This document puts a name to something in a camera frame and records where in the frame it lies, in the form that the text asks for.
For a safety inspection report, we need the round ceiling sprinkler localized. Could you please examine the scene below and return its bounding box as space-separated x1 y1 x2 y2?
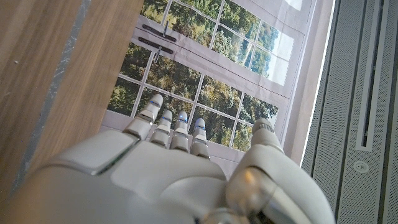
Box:
353 161 370 174

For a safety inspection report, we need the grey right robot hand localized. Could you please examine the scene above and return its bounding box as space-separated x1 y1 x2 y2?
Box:
0 93 336 224

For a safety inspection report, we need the linear ceiling air slot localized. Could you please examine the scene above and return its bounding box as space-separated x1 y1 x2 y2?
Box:
356 0 396 152

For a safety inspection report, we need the printed window forest backdrop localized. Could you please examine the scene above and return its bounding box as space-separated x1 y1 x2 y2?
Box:
99 0 336 175

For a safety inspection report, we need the grey tape outline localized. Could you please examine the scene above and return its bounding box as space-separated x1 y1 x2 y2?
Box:
9 0 93 200

